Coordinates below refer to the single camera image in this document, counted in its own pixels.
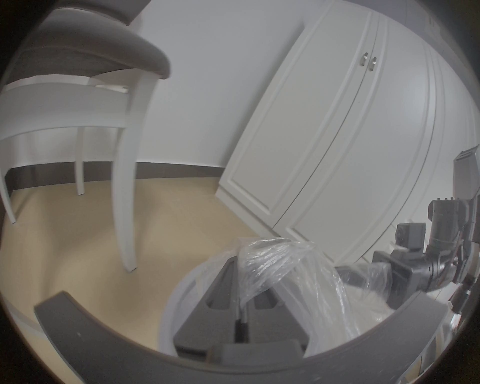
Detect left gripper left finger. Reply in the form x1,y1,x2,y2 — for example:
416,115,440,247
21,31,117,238
173,259,239,352

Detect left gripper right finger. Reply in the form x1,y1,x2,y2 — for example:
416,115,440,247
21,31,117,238
239,260,313,349

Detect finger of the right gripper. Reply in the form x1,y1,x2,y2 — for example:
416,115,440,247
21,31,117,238
335,266,372,289

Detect clear plastic bag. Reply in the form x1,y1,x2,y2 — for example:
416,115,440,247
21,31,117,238
235,238,393,338

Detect white trash bin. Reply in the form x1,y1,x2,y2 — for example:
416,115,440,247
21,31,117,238
159,240,398,359

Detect white wardrobe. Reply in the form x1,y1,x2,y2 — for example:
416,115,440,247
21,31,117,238
215,0,480,265

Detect white chair with grey seat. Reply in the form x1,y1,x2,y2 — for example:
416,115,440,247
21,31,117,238
0,0,171,272

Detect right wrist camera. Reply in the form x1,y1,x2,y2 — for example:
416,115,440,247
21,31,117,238
394,223,428,253

